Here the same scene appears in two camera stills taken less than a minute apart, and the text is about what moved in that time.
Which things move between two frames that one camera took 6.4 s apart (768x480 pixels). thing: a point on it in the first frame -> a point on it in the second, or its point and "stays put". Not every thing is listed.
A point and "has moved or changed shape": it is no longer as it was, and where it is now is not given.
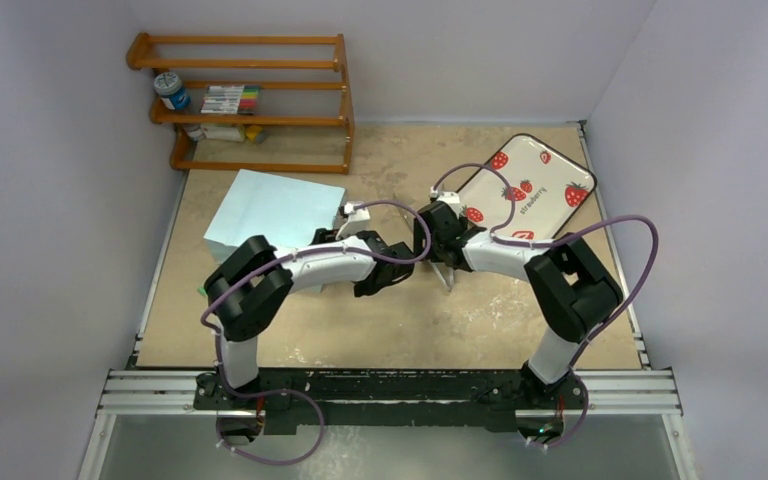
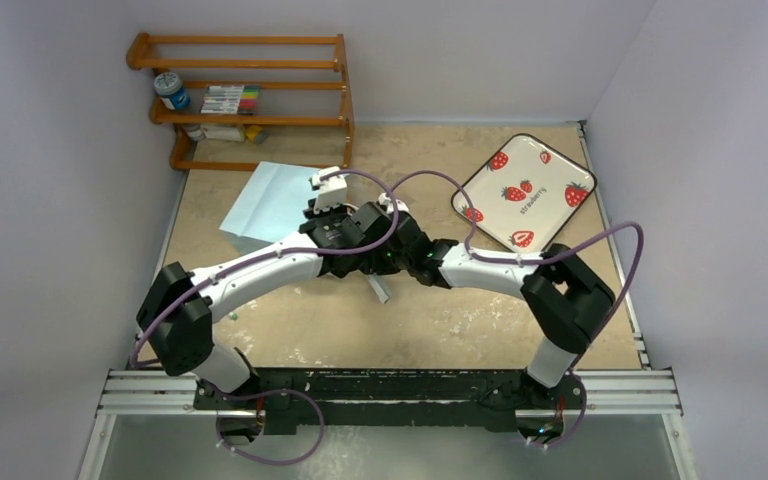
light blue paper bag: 243,206 has moved or changed shape
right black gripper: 444,252 -> 392,259
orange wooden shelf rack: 137,55 stays put
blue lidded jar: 169,87 stays put
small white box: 231,133 stays put
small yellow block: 252,132 stays put
